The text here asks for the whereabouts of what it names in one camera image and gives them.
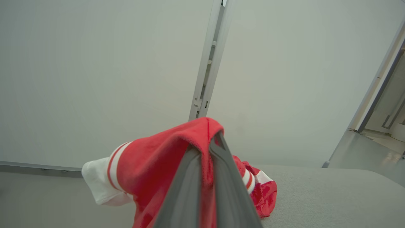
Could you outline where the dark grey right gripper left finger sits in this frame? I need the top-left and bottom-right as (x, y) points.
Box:
(153, 144), (203, 228)

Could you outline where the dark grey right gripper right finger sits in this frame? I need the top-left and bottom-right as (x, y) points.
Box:
(208, 131), (264, 228)

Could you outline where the red and white garment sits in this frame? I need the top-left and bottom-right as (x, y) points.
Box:
(81, 117), (278, 228)

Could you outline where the grey partition joint post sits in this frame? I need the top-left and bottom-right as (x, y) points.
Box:
(188, 0), (235, 121)

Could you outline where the grey door frame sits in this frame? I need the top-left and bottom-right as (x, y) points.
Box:
(347, 20), (405, 134)

